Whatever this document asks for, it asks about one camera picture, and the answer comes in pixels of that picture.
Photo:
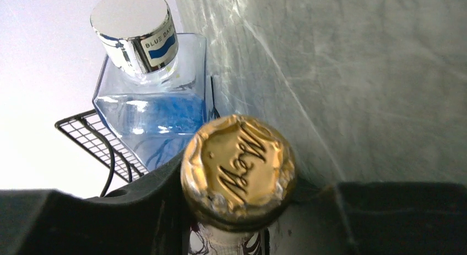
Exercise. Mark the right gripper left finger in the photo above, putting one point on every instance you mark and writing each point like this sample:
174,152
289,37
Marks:
147,216

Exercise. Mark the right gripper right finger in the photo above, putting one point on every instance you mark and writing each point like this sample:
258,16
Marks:
374,218

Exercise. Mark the dark wine bottle gold cap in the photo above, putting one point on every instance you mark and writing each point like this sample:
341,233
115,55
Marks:
237,175

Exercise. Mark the blue glass bottle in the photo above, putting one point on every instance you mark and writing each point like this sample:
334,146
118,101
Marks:
142,45

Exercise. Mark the black wire wine rack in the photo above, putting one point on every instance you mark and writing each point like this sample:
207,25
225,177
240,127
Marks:
102,144

